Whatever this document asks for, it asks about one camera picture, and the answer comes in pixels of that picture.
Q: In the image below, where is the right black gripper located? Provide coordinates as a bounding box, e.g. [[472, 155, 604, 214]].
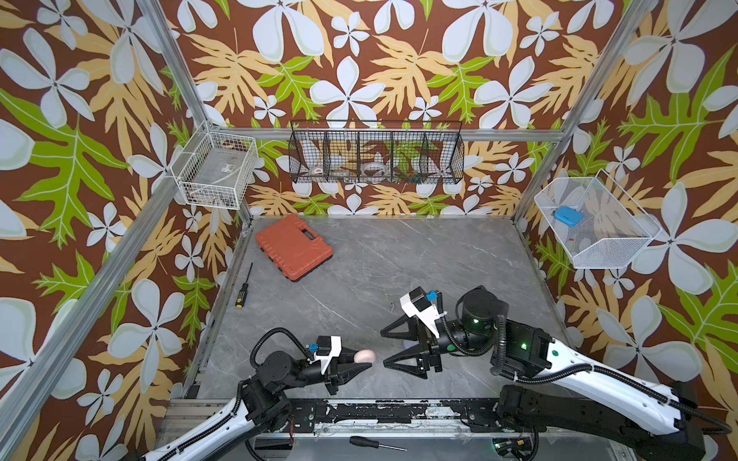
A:
[[383, 312, 497, 381]]

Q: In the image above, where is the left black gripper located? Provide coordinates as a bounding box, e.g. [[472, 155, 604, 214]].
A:
[[279, 345, 366, 395]]

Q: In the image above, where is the pink earbud charging case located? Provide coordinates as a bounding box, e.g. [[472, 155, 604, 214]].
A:
[[353, 350, 377, 364]]

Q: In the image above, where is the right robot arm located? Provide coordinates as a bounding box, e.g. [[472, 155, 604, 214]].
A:
[[381, 285, 732, 460]]

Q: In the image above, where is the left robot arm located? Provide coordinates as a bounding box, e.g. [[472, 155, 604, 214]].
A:
[[138, 327, 377, 460]]

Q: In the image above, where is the red plastic tool case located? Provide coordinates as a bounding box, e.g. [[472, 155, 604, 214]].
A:
[[256, 215, 334, 282]]

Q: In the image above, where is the black screwdriver front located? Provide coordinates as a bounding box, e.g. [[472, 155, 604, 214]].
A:
[[349, 436, 407, 453]]

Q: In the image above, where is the black yellow screwdriver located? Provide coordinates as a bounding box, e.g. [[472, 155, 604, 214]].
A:
[[236, 263, 253, 309]]

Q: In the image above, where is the blue object in basket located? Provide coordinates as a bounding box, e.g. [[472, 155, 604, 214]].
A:
[[553, 207, 584, 228]]

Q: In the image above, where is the white mesh basket right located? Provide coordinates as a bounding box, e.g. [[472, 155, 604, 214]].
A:
[[534, 170, 662, 270]]

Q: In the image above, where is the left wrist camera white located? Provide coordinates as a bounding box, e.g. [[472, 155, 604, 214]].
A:
[[309, 335, 342, 375]]

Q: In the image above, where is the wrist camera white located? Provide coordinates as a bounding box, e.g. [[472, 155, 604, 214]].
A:
[[400, 287, 447, 340], [309, 335, 342, 375]]

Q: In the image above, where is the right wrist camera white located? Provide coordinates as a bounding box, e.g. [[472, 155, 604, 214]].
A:
[[400, 287, 447, 340]]

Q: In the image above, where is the black wire basket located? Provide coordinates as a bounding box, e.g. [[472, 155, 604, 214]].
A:
[[288, 120, 465, 184]]

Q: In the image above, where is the white wire basket left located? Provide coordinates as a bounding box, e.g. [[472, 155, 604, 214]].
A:
[[172, 129, 259, 211]]

